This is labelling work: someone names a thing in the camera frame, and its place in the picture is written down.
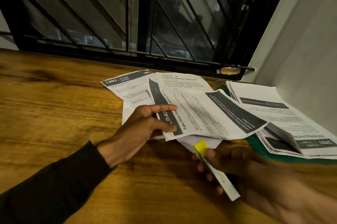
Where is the person's right forearm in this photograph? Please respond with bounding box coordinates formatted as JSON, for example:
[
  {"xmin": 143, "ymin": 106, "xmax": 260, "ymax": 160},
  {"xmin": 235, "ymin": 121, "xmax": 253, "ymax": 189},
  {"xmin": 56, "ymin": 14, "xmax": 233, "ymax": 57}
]
[{"xmin": 298, "ymin": 178, "xmax": 337, "ymax": 224}]

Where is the person's left hand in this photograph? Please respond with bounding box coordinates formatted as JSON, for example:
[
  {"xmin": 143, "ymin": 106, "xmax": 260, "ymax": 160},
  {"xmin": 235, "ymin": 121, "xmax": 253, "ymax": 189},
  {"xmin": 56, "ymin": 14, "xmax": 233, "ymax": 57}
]
[{"xmin": 97, "ymin": 104, "xmax": 178, "ymax": 167}]

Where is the black window frame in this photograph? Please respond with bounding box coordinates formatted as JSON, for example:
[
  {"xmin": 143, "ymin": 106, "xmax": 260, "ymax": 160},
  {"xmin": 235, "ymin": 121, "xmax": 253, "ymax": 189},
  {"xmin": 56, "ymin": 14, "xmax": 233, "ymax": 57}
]
[{"xmin": 0, "ymin": 0, "xmax": 296, "ymax": 81}]

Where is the person's right hand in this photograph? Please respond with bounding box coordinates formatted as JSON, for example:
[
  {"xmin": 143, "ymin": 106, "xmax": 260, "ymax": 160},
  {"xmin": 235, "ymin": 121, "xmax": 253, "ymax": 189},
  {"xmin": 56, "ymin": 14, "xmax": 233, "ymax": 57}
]
[{"xmin": 192, "ymin": 142, "xmax": 312, "ymax": 224}]

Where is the blank white paper sheet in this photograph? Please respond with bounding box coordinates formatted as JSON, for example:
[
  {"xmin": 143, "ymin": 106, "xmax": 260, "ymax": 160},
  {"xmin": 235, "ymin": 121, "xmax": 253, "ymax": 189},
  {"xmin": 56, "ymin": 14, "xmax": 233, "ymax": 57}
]
[{"xmin": 176, "ymin": 136, "xmax": 224, "ymax": 154}]

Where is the printed sheet with black bands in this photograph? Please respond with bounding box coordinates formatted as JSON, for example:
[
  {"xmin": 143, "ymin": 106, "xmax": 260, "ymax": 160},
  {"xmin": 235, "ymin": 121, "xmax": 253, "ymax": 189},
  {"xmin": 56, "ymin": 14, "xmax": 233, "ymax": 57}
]
[{"xmin": 148, "ymin": 78, "xmax": 269, "ymax": 142}]

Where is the printed sheet with plain heading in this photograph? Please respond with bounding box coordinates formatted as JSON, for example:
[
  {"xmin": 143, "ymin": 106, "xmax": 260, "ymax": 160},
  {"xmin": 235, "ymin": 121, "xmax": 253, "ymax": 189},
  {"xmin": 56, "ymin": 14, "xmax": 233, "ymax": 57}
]
[{"xmin": 155, "ymin": 72, "xmax": 214, "ymax": 96}]

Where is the black metal window grille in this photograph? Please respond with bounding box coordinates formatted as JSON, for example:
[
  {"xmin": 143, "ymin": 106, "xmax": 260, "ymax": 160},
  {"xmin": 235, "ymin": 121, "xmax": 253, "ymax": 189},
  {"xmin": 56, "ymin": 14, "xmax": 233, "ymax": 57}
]
[{"xmin": 0, "ymin": 0, "xmax": 264, "ymax": 62}]

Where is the person's left forearm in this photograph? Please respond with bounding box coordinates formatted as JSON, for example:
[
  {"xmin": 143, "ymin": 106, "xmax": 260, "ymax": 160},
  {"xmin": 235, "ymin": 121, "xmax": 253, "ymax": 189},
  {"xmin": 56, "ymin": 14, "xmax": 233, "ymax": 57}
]
[{"xmin": 0, "ymin": 141, "xmax": 117, "ymax": 224}]

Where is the printed sheet with boxed text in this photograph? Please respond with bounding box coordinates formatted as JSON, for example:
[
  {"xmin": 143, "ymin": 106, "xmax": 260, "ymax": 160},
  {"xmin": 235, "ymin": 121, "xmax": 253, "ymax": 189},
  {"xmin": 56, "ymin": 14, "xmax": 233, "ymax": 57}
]
[{"xmin": 100, "ymin": 70, "xmax": 158, "ymax": 140}]

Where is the stack of printed papers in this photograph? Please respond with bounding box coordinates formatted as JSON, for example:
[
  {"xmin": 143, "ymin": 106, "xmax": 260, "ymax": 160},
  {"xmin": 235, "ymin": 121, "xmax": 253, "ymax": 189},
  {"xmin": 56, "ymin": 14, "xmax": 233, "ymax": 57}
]
[{"xmin": 226, "ymin": 80, "xmax": 337, "ymax": 160}]

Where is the green folder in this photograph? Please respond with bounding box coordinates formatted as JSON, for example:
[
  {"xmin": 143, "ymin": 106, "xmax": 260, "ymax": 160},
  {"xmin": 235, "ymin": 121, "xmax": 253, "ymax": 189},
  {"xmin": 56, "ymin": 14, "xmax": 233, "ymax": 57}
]
[{"xmin": 215, "ymin": 86, "xmax": 337, "ymax": 165}]

